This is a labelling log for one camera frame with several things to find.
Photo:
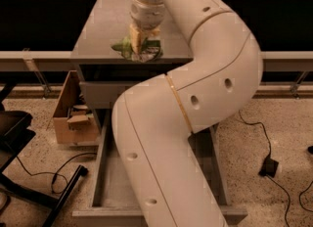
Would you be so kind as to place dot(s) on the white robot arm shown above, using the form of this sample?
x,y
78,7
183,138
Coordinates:
x,y
163,171

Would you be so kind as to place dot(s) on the green jalapeno chip bag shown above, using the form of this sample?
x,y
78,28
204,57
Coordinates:
x,y
149,50

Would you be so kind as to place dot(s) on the cardboard box with scraps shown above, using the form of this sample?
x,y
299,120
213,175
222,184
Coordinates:
x,y
73,122

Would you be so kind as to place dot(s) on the black office chair base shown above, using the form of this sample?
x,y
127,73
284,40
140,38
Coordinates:
x,y
43,165

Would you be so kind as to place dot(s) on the closed grey upper drawer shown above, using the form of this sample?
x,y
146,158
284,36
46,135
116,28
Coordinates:
x,y
103,94

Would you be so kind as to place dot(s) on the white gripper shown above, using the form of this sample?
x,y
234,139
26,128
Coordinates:
x,y
147,15

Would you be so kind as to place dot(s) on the open grey middle drawer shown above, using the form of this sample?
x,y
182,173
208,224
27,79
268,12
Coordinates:
x,y
113,203

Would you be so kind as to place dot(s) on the grey drawer cabinet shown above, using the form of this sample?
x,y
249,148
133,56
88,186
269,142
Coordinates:
x,y
104,35

